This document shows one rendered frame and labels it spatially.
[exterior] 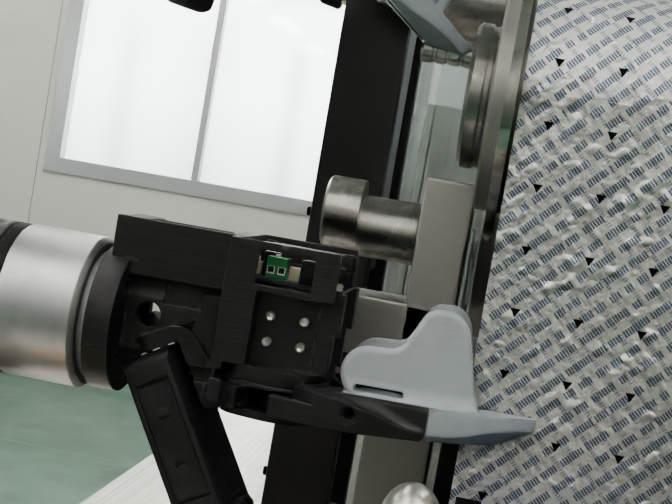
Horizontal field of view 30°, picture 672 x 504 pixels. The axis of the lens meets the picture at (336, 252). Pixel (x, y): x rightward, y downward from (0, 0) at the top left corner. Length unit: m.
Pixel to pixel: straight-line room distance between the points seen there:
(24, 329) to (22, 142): 6.04
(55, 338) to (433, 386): 0.18
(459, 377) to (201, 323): 0.12
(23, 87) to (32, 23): 0.33
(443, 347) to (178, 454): 0.13
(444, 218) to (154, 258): 0.16
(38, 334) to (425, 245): 0.21
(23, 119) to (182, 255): 6.05
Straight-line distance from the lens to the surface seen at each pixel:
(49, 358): 0.60
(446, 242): 0.66
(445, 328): 0.57
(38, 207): 6.59
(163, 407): 0.60
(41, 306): 0.60
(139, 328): 0.61
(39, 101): 6.61
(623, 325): 0.60
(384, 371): 0.58
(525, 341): 0.59
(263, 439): 1.41
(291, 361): 0.58
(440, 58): 0.66
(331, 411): 0.56
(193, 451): 0.60
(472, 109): 0.62
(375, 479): 0.69
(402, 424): 0.57
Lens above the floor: 1.19
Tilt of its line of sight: 3 degrees down
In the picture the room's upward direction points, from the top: 10 degrees clockwise
